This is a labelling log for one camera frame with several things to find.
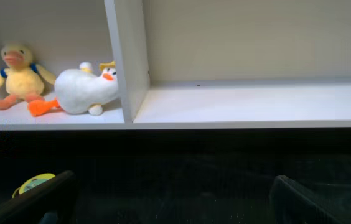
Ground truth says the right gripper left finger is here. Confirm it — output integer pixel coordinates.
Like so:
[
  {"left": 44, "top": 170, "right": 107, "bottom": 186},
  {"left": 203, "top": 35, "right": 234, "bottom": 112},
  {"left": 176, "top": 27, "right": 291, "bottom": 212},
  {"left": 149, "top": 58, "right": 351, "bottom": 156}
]
[{"left": 0, "top": 170, "right": 77, "bottom": 224}]

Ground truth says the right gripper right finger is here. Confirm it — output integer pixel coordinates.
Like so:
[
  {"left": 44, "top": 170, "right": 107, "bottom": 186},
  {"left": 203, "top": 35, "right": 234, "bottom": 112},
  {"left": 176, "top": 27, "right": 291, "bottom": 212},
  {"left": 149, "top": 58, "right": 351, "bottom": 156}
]
[{"left": 268, "top": 174, "right": 346, "bottom": 224}]

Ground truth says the yellow rattle drum toy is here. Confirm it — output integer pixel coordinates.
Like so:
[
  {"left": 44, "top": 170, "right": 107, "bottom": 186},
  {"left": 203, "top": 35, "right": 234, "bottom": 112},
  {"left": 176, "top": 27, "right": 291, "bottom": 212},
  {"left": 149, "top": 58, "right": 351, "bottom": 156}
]
[{"left": 11, "top": 172, "right": 57, "bottom": 200}]

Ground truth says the white shelf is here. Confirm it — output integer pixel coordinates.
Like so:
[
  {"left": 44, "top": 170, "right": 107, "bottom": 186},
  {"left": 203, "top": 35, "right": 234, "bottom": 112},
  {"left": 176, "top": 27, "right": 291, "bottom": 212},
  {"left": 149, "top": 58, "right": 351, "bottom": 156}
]
[{"left": 0, "top": 0, "right": 351, "bottom": 132}]

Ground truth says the white plush duck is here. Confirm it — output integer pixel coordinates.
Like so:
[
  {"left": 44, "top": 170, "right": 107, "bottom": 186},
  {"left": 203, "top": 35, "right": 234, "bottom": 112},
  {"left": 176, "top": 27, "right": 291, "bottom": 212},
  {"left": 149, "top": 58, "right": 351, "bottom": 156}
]
[{"left": 27, "top": 60, "right": 119, "bottom": 118}]

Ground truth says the yellow plush duck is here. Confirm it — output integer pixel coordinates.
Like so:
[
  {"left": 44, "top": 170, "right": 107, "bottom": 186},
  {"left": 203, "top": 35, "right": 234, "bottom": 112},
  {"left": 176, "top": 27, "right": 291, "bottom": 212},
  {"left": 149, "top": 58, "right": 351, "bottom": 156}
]
[{"left": 0, "top": 42, "right": 57, "bottom": 111}]

